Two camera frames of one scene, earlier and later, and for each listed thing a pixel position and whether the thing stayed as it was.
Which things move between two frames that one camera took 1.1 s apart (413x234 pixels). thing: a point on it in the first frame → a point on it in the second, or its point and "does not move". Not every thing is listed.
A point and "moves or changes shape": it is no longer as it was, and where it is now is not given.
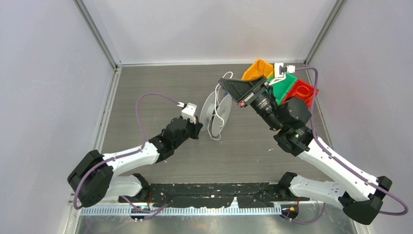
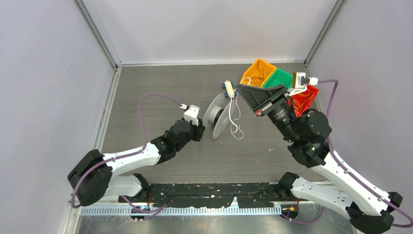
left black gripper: (196, 127) does not move
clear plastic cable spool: (215, 112) moves or changes shape
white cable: (215, 103) → (228, 105)
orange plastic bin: (259, 68) does not move
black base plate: (195, 195) does not move
